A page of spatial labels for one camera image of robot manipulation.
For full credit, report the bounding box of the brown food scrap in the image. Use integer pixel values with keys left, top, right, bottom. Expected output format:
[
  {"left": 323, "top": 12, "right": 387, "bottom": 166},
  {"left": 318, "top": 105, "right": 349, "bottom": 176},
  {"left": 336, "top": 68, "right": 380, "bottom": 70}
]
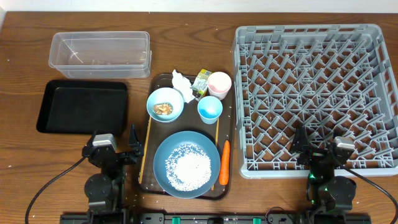
[{"left": 153, "top": 103, "right": 173, "bottom": 116}]

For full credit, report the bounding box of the light blue bowl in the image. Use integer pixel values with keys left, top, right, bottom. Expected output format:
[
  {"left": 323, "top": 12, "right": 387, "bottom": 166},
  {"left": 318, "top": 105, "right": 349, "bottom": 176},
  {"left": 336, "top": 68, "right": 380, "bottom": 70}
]
[{"left": 146, "top": 87, "right": 184, "bottom": 123}]

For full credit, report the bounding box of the dark blue plate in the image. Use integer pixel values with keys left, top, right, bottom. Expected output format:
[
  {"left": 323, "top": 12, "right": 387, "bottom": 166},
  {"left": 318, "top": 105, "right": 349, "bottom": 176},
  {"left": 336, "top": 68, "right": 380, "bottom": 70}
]
[{"left": 154, "top": 131, "right": 221, "bottom": 198}]

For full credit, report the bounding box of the pile of white rice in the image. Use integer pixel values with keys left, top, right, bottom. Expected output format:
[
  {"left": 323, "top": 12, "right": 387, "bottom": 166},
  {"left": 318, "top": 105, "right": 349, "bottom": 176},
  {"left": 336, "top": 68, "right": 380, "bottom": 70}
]
[{"left": 165, "top": 144, "right": 212, "bottom": 192}]

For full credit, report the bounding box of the white tissue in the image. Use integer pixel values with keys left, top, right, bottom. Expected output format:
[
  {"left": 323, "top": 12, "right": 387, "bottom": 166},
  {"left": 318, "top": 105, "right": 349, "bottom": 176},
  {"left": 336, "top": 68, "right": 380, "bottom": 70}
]
[{"left": 172, "top": 70, "right": 195, "bottom": 103}]

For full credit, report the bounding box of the yellow green snack wrapper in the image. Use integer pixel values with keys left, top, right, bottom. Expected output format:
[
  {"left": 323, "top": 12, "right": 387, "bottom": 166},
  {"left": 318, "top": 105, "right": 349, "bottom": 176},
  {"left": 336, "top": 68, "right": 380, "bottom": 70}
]
[{"left": 191, "top": 68, "right": 212, "bottom": 97}]

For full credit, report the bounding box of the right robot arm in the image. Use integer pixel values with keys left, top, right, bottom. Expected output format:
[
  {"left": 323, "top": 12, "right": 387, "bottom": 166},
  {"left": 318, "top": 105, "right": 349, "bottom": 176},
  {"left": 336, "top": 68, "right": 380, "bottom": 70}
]
[{"left": 289, "top": 126, "right": 356, "bottom": 223}]

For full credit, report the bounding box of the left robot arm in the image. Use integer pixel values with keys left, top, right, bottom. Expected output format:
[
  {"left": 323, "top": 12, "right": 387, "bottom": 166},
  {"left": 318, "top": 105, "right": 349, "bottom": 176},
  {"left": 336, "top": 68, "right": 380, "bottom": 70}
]
[{"left": 82, "top": 125, "right": 144, "bottom": 224}]

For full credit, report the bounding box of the grey dishwasher rack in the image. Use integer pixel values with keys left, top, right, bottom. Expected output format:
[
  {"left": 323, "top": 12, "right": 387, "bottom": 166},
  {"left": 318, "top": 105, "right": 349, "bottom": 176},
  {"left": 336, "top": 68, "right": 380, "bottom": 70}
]
[{"left": 232, "top": 24, "right": 397, "bottom": 179}]

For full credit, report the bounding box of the left wooden chopstick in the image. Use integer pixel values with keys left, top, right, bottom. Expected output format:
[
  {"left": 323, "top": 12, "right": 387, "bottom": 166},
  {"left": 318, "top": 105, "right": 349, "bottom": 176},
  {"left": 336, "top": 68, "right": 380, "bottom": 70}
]
[{"left": 139, "top": 117, "right": 152, "bottom": 184}]

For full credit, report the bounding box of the wooden chopstick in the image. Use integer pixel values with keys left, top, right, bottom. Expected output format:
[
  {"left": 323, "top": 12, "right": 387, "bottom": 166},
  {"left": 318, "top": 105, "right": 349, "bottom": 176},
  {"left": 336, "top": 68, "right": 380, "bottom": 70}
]
[
  {"left": 211, "top": 118, "right": 220, "bottom": 190},
  {"left": 139, "top": 117, "right": 152, "bottom": 184}
]

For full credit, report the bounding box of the brown serving tray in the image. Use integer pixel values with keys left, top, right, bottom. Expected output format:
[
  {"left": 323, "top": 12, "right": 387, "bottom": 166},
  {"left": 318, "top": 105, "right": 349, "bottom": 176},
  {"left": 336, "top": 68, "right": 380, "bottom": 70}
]
[{"left": 135, "top": 90, "right": 235, "bottom": 195}]

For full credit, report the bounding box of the black tray bin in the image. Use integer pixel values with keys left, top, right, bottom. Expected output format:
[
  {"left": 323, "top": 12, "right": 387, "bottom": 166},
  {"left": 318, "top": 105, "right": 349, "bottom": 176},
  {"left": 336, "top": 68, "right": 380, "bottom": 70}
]
[{"left": 36, "top": 80, "right": 128, "bottom": 136}]

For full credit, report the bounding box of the light blue cup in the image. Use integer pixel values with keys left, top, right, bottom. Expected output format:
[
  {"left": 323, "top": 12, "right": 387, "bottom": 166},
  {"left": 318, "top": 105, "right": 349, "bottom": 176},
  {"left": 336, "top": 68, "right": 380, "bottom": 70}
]
[{"left": 197, "top": 96, "right": 223, "bottom": 124}]

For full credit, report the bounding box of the orange carrot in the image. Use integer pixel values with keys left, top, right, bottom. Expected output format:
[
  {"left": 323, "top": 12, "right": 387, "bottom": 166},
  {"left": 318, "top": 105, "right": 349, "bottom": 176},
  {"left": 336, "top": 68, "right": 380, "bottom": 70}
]
[{"left": 219, "top": 140, "right": 231, "bottom": 185}]

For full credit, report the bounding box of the right wooden chopstick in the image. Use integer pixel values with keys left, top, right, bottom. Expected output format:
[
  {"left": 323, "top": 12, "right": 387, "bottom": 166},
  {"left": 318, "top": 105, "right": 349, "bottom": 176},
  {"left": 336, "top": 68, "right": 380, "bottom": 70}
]
[{"left": 211, "top": 118, "right": 220, "bottom": 190}]

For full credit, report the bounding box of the pink cup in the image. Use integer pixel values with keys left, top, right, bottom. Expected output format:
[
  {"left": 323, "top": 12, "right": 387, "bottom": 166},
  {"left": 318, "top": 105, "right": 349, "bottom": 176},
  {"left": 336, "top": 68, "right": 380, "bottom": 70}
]
[{"left": 208, "top": 72, "right": 232, "bottom": 100}]

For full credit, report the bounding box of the clear plastic bin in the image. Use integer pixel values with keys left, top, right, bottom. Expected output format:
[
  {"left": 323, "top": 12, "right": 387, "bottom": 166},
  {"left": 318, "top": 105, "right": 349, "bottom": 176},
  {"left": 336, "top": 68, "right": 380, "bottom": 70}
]
[{"left": 49, "top": 31, "right": 152, "bottom": 79}]

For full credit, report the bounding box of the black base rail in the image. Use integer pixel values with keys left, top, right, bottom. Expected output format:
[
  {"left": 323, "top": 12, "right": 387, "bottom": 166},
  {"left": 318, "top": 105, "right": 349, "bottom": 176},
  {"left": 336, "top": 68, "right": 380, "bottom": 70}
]
[{"left": 59, "top": 213, "right": 372, "bottom": 224}]

